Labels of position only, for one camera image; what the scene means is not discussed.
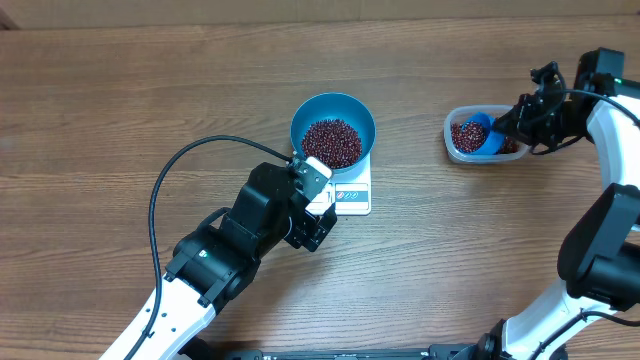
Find teal bowl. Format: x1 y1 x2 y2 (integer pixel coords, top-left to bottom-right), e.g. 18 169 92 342
290 92 377 173

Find black cable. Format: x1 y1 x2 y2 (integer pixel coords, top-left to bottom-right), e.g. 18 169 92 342
529 69 640 156
122 134 294 360

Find clear plastic bean container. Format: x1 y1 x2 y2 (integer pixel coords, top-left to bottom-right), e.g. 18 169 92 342
443 105 529 164

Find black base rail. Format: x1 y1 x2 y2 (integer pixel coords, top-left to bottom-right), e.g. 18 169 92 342
178 339 495 360

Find red beans in bowl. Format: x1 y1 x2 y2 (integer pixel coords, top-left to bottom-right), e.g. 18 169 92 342
301 119 363 169

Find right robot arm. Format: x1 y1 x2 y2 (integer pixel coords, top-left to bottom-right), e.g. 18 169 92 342
456 48 639 360

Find red beans in container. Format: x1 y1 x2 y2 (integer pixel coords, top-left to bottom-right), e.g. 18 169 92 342
450 121 520 155

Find blue measuring scoop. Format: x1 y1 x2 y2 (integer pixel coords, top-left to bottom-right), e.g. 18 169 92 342
460 112 506 156

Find left black cable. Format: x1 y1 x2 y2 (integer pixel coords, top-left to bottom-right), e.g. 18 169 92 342
122 134 294 360

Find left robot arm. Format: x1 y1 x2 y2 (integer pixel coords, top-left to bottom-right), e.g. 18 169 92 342
103 157 337 359

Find right black cable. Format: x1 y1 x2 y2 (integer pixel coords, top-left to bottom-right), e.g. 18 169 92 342
529 69 640 156

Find white kitchen scale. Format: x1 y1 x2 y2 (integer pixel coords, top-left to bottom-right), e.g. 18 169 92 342
306 155 372 216

